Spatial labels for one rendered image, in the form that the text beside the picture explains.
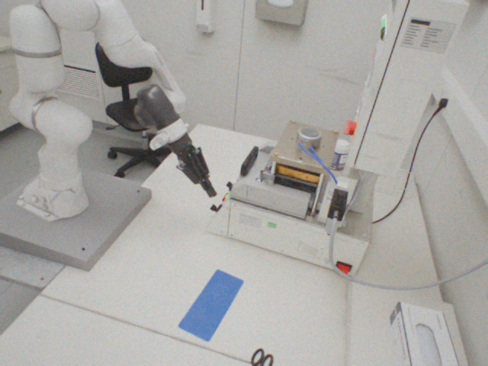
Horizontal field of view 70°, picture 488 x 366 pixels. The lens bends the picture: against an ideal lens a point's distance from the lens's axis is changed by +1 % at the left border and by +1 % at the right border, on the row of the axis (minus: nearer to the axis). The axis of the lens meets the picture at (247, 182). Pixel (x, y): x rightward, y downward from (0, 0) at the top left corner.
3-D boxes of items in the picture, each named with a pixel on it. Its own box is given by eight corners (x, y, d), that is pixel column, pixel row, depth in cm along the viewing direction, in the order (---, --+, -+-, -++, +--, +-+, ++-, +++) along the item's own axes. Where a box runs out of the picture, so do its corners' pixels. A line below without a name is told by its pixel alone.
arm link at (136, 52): (110, 50, 94) (152, 139, 116) (166, 22, 101) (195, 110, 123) (93, 41, 100) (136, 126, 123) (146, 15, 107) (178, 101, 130)
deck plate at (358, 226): (374, 182, 132) (374, 180, 132) (370, 243, 105) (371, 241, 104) (258, 152, 142) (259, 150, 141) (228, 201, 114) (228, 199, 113)
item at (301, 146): (351, 158, 126) (361, 126, 118) (341, 208, 101) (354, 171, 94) (285, 142, 131) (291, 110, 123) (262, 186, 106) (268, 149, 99)
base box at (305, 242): (360, 216, 142) (373, 182, 132) (352, 287, 112) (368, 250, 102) (236, 182, 153) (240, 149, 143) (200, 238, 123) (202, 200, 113)
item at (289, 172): (330, 158, 125) (337, 134, 119) (321, 191, 107) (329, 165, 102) (284, 146, 128) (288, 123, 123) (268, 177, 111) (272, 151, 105)
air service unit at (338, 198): (339, 215, 106) (352, 175, 97) (333, 247, 94) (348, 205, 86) (322, 210, 107) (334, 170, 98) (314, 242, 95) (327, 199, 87)
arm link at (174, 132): (184, 113, 113) (194, 128, 115) (160, 125, 120) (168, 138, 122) (162, 131, 104) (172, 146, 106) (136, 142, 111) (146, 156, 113)
